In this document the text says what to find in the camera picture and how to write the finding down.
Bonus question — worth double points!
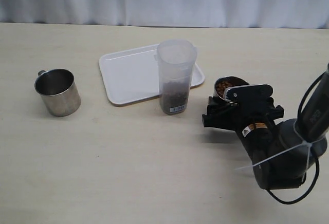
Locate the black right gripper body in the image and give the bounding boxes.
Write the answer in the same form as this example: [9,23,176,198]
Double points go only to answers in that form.
[202,84,284,131]

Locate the steel mug with kibble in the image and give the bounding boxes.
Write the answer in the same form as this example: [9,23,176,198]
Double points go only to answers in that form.
[213,76,250,106]

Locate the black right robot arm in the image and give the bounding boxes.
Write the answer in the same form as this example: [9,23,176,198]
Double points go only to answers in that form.
[202,71,328,191]

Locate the clear plastic tall container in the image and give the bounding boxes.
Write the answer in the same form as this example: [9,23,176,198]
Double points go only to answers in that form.
[155,39,197,115]

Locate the white curtain backdrop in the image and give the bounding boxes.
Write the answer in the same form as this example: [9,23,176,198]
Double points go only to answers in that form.
[1,0,328,29]

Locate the white plastic tray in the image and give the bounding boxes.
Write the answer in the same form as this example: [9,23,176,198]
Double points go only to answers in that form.
[99,44,205,105]

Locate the white cable tie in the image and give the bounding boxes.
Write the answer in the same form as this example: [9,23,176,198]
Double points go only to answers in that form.
[236,137,327,178]

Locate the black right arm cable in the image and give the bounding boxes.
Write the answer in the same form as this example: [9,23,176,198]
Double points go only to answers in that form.
[266,69,329,204]

